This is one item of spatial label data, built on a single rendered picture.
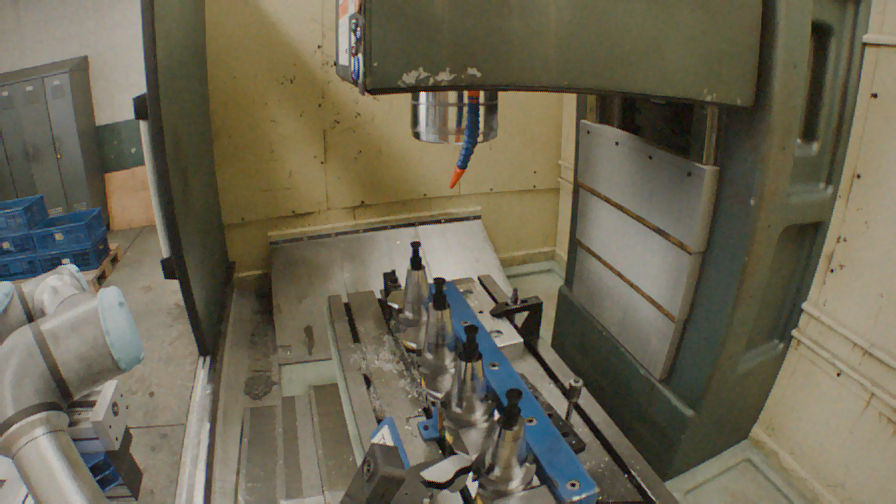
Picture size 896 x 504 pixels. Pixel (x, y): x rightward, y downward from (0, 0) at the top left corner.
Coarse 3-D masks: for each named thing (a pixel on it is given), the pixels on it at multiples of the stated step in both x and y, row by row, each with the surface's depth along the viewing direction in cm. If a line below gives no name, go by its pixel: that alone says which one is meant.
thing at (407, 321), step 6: (402, 306) 73; (402, 312) 73; (402, 318) 71; (408, 318) 70; (414, 318) 70; (420, 318) 70; (426, 318) 70; (402, 324) 72; (408, 324) 70; (414, 324) 70; (420, 324) 70; (402, 330) 72
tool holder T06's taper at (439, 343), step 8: (448, 304) 61; (432, 312) 59; (440, 312) 59; (448, 312) 60; (432, 320) 60; (440, 320) 59; (448, 320) 60; (432, 328) 60; (440, 328) 60; (448, 328) 60; (424, 336) 62; (432, 336) 60; (440, 336) 60; (448, 336) 60; (424, 344) 62; (432, 344) 61; (440, 344) 60; (448, 344) 61; (456, 344) 62; (424, 352) 62; (432, 352) 61; (440, 352) 61; (448, 352) 61; (456, 352) 62
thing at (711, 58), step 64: (384, 0) 45; (448, 0) 47; (512, 0) 49; (576, 0) 51; (640, 0) 53; (704, 0) 56; (384, 64) 49; (448, 64) 51; (512, 64) 53; (576, 64) 55; (640, 64) 57; (704, 64) 60
